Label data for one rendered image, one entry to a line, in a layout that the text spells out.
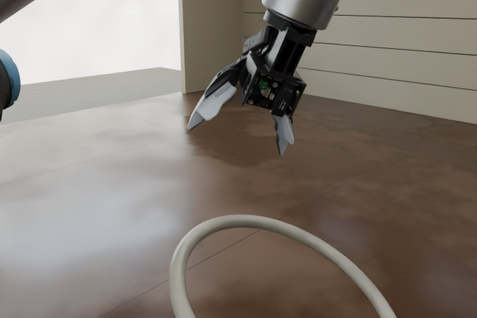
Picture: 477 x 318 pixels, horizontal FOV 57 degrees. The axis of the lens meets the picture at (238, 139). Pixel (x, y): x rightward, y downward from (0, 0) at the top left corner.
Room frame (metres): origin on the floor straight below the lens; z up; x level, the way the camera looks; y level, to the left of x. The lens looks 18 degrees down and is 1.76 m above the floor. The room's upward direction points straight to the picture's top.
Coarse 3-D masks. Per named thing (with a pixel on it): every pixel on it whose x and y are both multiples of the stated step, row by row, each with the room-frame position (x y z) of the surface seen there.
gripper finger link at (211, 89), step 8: (232, 64) 0.61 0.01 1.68; (240, 64) 0.60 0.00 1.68; (224, 72) 0.60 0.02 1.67; (232, 72) 0.60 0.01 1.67; (216, 80) 0.60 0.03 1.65; (224, 80) 0.60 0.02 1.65; (232, 80) 0.60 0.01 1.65; (208, 88) 0.61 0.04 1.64; (216, 88) 0.60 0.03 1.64; (208, 96) 0.60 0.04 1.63
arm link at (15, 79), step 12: (0, 48) 0.81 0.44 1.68; (0, 60) 0.78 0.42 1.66; (12, 60) 0.80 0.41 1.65; (0, 72) 0.76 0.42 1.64; (12, 72) 0.79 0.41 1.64; (0, 84) 0.76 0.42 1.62; (12, 84) 0.78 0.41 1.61; (0, 96) 0.76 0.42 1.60; (12, 96) 0.79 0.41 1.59; (0, 108) 0.77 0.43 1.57; (0, 120) 0.77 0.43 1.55
